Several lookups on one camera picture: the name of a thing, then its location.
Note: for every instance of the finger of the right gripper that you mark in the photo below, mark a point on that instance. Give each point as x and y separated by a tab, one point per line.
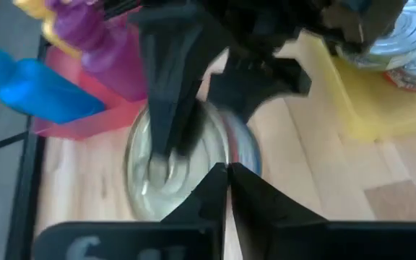
172	79
255	83

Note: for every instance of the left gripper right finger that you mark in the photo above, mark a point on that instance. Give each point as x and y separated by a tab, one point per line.
284	234

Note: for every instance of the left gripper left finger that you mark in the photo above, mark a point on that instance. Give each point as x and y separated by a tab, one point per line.
193	238

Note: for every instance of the purple plastic bottle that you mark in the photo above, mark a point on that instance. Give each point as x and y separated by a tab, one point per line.
103	47

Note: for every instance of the yellow plastic container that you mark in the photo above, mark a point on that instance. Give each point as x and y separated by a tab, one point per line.
374	104

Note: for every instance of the blue plastic bottle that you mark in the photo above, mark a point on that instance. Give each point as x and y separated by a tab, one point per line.
38	90

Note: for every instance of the yellow plastic bottle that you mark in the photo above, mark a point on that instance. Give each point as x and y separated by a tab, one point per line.
42	14

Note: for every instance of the red plastic tray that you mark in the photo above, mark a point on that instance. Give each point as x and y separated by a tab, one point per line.
96	119

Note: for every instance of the black metal table frame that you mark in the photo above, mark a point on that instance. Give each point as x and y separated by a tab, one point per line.
24	187

